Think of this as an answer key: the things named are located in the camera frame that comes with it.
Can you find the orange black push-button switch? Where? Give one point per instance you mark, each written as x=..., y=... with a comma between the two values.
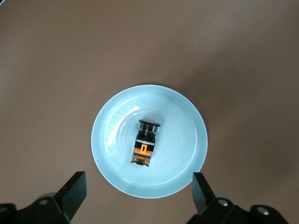
x=144, y=144

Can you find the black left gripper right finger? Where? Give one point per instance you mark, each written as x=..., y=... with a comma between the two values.
x=205, y=198

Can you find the light blue round plate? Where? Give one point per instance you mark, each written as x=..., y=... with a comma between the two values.
x=177, y=144

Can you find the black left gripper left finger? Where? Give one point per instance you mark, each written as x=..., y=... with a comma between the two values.
x=70, y=193

